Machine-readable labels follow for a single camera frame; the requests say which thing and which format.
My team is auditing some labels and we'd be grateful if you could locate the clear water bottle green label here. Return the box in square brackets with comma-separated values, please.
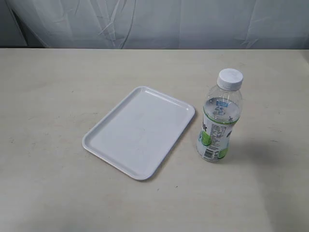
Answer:
[196, 68, 243, 162]

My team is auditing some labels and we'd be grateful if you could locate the white plastic tray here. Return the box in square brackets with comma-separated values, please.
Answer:
[82, 86, 195, 181]

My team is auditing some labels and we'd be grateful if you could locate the white backdrop cloth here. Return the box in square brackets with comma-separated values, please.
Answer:
[0, 0, 309, 49]

